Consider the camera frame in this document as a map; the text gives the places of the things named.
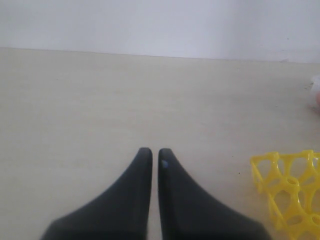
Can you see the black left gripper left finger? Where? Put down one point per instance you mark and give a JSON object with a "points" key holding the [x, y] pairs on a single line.
{"points": [[119, 213]]}

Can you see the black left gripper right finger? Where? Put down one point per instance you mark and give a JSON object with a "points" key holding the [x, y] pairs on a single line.
{"points": [[188, 212]]}

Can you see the yellow plastic egg tray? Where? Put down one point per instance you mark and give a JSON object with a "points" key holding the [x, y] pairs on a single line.
{"points": [[291, 183]]}

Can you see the clear plastic container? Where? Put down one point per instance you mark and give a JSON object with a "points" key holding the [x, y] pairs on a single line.
{"points": [[314, 93]]}

